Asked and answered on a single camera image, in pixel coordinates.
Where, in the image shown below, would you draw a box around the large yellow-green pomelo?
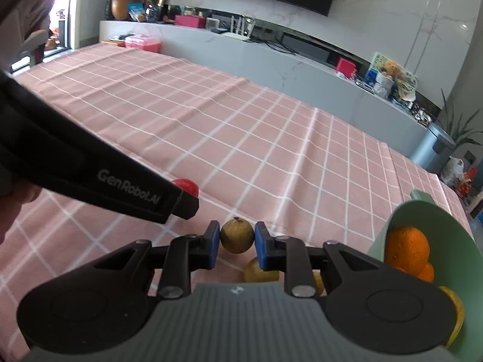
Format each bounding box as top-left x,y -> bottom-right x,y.
440,286 -> 466,348

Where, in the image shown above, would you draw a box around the green plastic colander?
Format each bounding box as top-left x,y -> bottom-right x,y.
368,189 -> 479,362

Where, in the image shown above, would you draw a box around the grey marble media cabinet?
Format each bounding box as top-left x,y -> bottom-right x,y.
99,20 -> 440,156

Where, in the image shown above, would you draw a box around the red gift bag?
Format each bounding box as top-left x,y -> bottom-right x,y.
456,170 -> 478,197

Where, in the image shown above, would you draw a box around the blue snack packet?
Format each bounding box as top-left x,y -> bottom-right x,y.
127,3 -> 146,22

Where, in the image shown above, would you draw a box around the small red tomato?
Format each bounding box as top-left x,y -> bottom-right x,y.
171,178 -> 199,198

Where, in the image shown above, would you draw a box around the brown round vase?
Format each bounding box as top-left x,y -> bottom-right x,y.
111,0 -> 142,21

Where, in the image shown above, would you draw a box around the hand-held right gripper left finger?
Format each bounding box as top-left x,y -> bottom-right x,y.
91,221 -> 220,299

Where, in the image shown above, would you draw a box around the tall floor plant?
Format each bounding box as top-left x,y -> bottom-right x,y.
440,88 -> 483,159

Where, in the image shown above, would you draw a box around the red box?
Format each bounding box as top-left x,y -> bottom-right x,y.
335,57 -> 357,79

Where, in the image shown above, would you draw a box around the white router with antennas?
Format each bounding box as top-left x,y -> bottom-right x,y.
222,15 -> 256,42

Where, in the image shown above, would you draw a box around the white plastic bag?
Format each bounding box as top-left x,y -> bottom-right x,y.
441,157 -> 465,185

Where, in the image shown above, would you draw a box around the pink checked tablecloth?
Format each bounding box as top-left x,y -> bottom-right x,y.
0,43 -> 474,310

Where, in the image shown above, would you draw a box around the person's left hand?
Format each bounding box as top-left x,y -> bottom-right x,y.
0,186 -> 40,249

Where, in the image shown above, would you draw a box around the orange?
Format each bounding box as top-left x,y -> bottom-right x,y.
413,263 -> 435,283
385,226 -> 431,274

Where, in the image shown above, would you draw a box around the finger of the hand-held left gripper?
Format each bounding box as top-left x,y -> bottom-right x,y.
170,189 -> 200,220

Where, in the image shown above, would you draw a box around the pink flat box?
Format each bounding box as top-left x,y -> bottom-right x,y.
174,15 -> 206,29

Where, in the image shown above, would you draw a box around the black cables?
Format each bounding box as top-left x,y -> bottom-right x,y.
257,36 -> 299,56

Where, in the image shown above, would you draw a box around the grey pedal bin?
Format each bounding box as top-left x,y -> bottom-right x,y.
409,124 -> 457,170

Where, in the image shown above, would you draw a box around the colourful picture board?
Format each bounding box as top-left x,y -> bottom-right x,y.
368,52 -> 418,101

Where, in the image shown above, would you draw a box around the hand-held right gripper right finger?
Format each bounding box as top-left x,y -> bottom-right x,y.
254,222 -> 382,298

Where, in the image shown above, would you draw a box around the small brown kiwi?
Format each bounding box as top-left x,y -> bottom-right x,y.
242,257 -> 280,283
312,271 -> 326,297
220,217 -> 254,254

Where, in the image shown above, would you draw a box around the pink storage case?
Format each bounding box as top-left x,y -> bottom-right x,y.
124,35 -> 163,53

